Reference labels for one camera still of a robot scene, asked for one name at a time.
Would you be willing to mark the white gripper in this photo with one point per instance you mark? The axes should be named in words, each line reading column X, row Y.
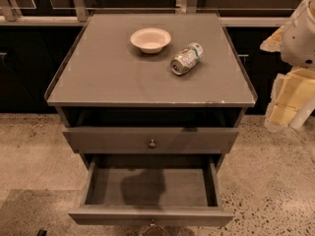
column 297, row 41

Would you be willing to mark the green 7up can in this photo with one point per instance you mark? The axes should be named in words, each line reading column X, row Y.
column 186, row 59

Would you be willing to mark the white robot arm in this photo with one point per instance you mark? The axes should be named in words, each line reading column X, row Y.
column 298, row 42

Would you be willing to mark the grey drawer cabinet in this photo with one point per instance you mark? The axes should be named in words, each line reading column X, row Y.
column 108, row 82

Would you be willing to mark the brass top drawer knob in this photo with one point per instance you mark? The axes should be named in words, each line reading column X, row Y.
column 152, row 144

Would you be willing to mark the brass drawer knob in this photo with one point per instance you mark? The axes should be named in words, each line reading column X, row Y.
column 152, row 144
column 154, row 230

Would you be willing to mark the top grey drawer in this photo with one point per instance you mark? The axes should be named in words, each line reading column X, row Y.
column 130, row 140

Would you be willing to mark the brass middle drawer knob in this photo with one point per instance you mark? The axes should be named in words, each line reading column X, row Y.
column 154, row 230

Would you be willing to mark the open middle grey drawer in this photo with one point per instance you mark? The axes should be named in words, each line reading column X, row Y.
column 168, row 190

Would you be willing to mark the white paper bowl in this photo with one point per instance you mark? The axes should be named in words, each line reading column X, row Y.
column 150, row 40

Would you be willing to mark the metal railing with glass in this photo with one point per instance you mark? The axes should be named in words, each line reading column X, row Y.
column 232, row 13

